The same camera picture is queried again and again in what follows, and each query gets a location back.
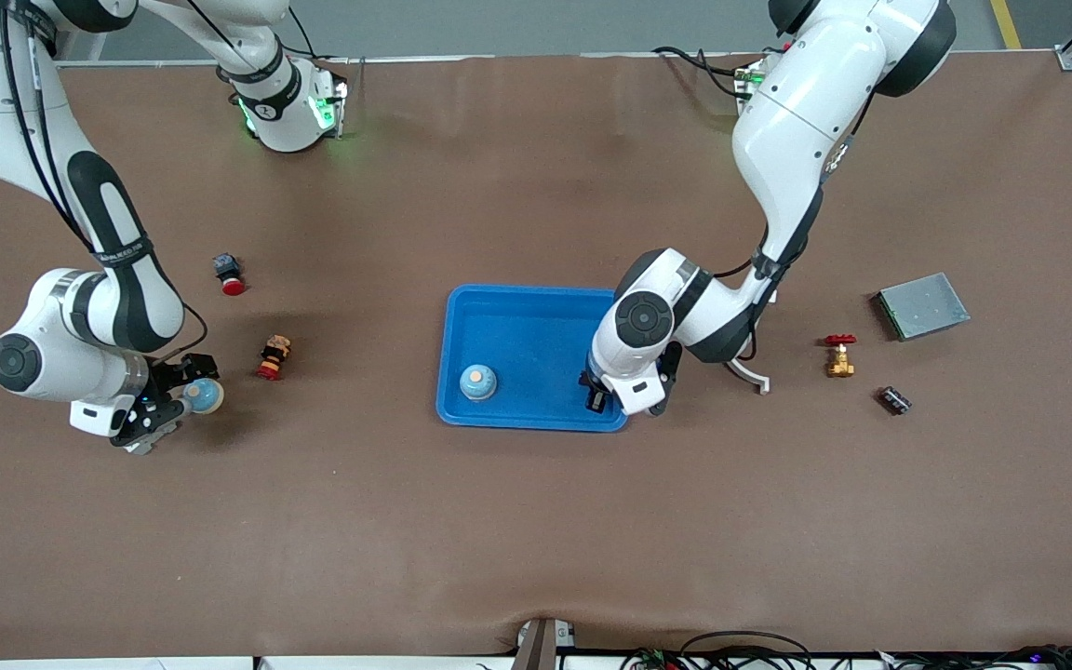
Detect light blue call bell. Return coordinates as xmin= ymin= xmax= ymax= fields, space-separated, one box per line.
xmin=184 ymin=379 xmax=225 ymax=416
xmin=459 ymin=364 xmax=499 ymax=402

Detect blue plastic tray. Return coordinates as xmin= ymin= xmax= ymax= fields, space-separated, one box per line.
xmin=435 ymin=284 xmax=632 ymax=434

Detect red button with yellow body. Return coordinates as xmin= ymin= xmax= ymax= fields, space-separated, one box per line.
xmin=255 ymin=335 xmax=293 ymax=382

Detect white curved pipe clamp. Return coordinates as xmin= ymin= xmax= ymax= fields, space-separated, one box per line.
xmin=728 ymin=359 xmax=771 ymax=396

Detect red button with black body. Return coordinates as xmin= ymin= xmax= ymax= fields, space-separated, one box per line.
xmin=212 ymin=253 xmax=248 ymax=298

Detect grey table edge clamp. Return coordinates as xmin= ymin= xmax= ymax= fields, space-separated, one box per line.
xmin=513 ymin=617 xmax=577 ymax=670

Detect grey metal box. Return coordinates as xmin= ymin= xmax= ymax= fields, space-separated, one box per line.
xmin=869 ymin=272 xmax=972 ymax=342

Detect green lit base connector box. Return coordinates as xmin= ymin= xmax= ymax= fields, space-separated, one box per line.
xmin=311 ymin=79 xmax=349 ymax=141
xmin=734 ymin=58 xmax=771 ymax=99

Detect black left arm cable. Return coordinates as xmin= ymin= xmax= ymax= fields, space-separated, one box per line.
xmin=711 ymin=249 xmax=779 ymax=364

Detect brass valve with red handle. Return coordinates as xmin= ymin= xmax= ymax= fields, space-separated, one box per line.
xmin=824 ymin=333 xmax=858 ymax=379

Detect black cable bundle with connectors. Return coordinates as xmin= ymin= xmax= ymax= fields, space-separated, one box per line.
xmin=620 ymin=631 xmax=816 ymax=670

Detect black base cable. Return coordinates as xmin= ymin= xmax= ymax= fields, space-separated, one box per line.
xmin=652 ymin=45 xmax=749 ymax=101
xmin=243 ymin=5 xmax=351 ymax=68

